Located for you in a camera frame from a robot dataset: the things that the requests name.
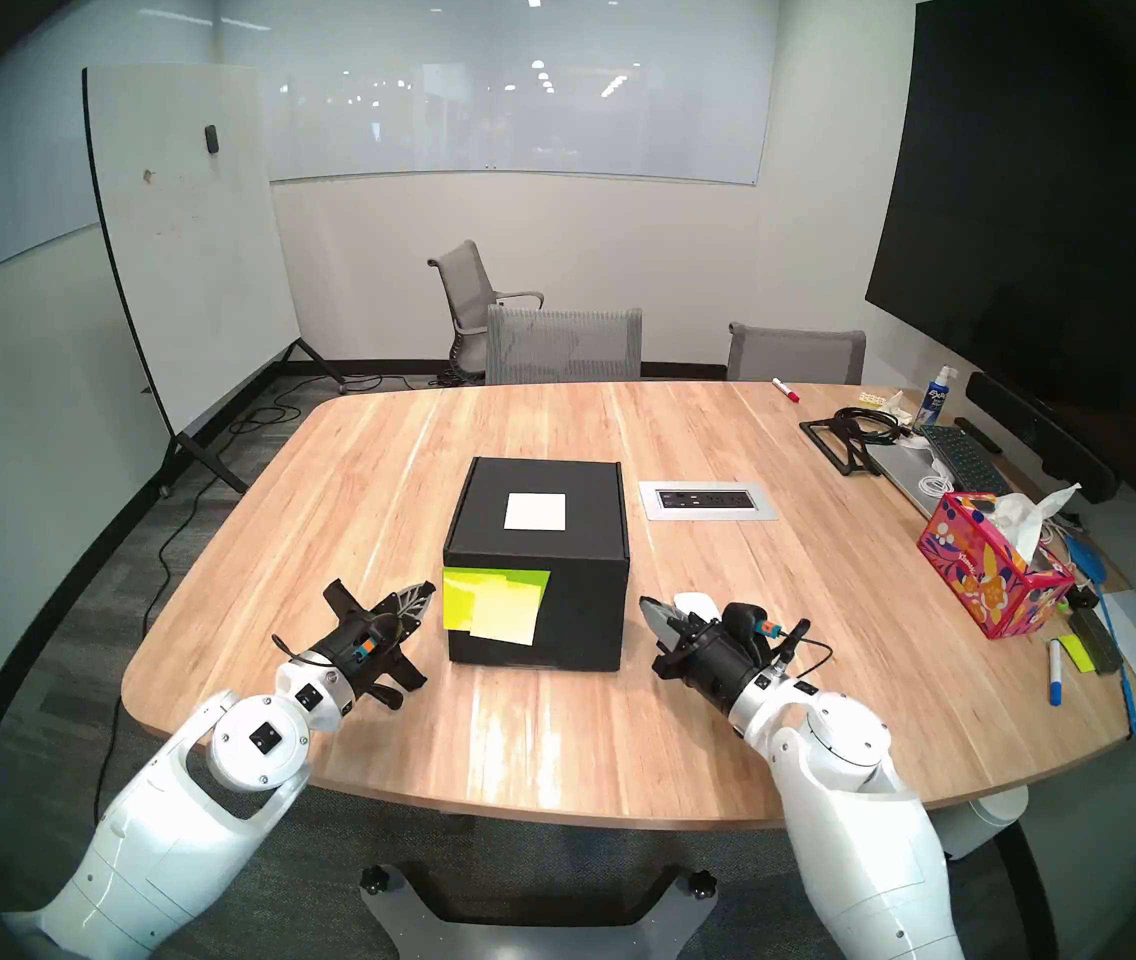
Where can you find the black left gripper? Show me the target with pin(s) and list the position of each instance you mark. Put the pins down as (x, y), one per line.
(368, 653)

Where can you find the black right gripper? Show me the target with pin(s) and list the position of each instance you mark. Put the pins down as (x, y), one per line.
(728, 658)

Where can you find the white computer mouse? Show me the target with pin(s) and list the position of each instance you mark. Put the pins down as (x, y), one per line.
(696, 603)

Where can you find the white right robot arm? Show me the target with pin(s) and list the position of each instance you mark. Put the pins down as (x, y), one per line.
(848, 798)

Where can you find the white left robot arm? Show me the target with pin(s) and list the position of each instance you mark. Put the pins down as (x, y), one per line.
(248, 748)

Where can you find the black cardboard box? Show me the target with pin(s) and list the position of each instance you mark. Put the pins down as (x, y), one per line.
(583, 608)

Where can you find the red floral tissue box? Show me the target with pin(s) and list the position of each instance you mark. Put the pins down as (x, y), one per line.
(978, 573)

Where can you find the yellow sticky note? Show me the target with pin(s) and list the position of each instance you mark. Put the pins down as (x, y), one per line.
(513, 618)
(456, 608)

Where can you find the lime green sticky note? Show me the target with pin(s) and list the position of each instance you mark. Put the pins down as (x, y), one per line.
(458, 574)

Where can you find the silver table power panel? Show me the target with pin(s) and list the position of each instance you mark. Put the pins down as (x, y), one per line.
(708, 501)

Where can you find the pale square sticky note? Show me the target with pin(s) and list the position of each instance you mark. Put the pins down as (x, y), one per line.
(535, 511)

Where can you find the black laptop stand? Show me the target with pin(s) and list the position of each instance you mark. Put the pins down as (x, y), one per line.
(828, 443)

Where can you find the red capped marker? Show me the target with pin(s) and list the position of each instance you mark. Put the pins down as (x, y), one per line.
(785, 390)

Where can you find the silver laptop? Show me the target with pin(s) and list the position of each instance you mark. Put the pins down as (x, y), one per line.
(903, 473)

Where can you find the gray mesh office chair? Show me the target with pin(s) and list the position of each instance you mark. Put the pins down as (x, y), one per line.
(563, 346)

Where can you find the gray plain-back office chair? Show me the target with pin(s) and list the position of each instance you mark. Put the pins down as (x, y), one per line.
(796, 356)

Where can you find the gray office chair with armrests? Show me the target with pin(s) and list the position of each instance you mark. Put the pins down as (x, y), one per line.
(463, 283)

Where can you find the black keyboard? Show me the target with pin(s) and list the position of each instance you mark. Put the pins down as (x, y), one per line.
(963, 458)

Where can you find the whiteboard cleaner spray bottle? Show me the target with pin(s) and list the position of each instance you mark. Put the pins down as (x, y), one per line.
(933, 400)

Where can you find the white tissue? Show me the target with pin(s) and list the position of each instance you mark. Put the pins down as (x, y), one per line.
(1028, 523)

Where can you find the blue capped marker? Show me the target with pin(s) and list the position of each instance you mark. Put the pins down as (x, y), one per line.
(1055, 673)

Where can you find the yellow sticky note pad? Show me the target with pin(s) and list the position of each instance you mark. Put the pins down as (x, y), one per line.
(1074, 654)

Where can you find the black video conference bar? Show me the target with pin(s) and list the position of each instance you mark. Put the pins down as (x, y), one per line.
(1038, 433)

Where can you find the blue fly swatter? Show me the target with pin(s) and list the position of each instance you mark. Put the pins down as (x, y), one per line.
(1088, 558)

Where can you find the rolling whiteboard on stand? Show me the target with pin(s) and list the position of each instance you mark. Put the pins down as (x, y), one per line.
(188, 248)

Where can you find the glass wall whiteboard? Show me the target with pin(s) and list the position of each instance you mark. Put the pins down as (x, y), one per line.
(518, 88)

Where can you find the large black wall screen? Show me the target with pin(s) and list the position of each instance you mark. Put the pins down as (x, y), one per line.
(1038, 198)

